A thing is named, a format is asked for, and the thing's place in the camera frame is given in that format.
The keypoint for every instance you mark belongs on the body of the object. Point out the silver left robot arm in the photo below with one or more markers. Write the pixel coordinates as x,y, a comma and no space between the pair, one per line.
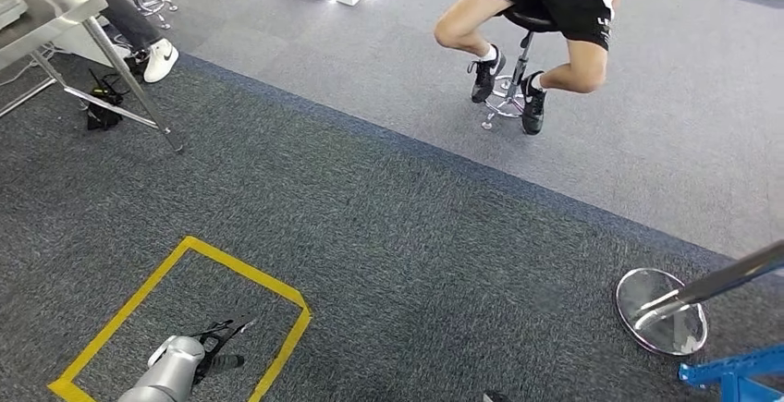
171,368

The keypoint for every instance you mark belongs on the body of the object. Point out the stainless steel workbench table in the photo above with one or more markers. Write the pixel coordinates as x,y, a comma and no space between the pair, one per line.
49,7

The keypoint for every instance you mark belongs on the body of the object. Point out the blue metal shelf rack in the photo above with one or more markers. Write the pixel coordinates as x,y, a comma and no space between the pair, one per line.
735,368

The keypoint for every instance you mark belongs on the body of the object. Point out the yellow floor tape square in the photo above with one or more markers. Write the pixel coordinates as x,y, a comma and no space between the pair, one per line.
245,274

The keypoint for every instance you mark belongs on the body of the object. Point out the swivel stool chrome base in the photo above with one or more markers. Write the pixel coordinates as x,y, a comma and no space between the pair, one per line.
150,1
520,62

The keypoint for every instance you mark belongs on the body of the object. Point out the black bag with yellow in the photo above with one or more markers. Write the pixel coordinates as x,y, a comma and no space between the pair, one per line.
104,111

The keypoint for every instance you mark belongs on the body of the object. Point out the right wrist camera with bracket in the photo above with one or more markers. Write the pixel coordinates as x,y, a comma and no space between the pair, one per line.
496,397

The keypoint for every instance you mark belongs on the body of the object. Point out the chrome stanchion post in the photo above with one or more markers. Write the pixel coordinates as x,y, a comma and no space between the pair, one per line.
661,326

